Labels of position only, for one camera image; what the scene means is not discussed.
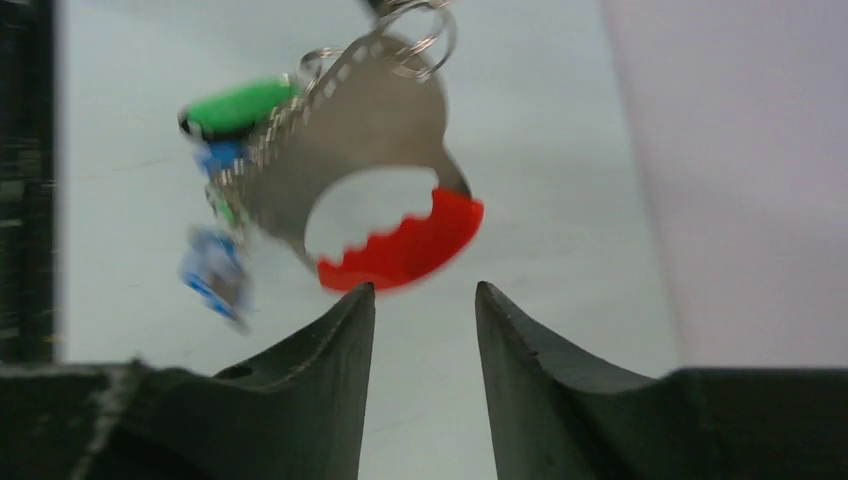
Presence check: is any blue key tag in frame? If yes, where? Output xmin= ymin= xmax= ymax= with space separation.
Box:
xmin=193 ymin=141 xmax=251 ymax=182
xmin=179 ymin=227 xmax=252 ymax=334

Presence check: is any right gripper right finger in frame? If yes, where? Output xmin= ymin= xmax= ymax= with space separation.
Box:
xmin=475 ymin=282 xmax=847 ymax=479

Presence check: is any green key tag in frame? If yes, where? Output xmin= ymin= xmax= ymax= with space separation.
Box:
xmin=178 ymin=74 xmax=300 ymax=143

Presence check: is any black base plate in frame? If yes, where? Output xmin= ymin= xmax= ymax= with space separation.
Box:
xmin=1 ymin=1 xmax=56 ymax=364

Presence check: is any metal key holder red handle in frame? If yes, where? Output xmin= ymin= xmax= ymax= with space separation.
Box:
xmin=213 ymin=1 xmax=484 ymax=292

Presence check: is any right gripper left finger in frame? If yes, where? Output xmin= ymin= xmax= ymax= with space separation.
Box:
xmin=1 ymin=284 xmax=375 ymax=479

